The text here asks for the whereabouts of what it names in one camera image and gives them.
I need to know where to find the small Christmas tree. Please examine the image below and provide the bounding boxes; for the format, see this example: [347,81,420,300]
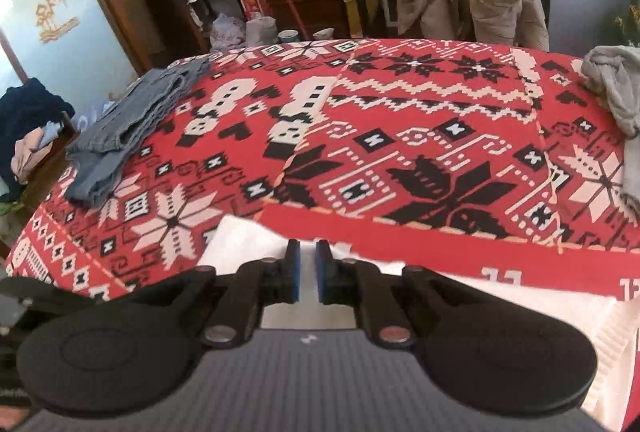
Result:
[612,2,640,49]

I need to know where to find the yellow paper bag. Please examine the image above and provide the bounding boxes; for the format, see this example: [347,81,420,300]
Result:
[340,0,381,39]

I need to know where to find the navy garment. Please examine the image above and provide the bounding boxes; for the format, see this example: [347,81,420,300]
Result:
[0,77,77,204]

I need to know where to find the red carton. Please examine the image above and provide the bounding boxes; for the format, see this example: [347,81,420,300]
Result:
[239,0,274,21]

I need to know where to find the red patterned blanket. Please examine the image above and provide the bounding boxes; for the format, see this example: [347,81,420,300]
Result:
[2,38,640,314]

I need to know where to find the white knit vest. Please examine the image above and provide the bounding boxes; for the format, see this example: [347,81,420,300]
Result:
[197,213,629,432]

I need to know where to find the grey shirt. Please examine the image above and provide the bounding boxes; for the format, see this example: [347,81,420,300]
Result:
[580,44,640,209]

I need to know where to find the wooden stool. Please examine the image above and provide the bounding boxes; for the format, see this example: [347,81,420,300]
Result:
[20,112,84,214]

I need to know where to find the white sack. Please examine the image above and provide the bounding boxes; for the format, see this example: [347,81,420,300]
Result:
[245,16,279,46]

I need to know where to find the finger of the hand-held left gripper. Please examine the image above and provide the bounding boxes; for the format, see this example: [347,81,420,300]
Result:
[0,275,137,314]

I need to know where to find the pale clothes pile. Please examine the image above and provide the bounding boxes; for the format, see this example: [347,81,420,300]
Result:
[11,119,67,186]

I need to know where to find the white plastic bag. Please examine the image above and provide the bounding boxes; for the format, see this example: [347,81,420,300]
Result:
[210,13,249,54]

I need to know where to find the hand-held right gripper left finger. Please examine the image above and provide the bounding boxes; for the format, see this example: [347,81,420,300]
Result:
[131,239,302,348]

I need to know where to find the folded blue jeans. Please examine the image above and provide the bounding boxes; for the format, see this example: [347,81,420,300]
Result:
[65,56,214,209]

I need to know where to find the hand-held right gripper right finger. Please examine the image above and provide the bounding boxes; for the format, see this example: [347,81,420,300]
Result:
[316,239,494,348]

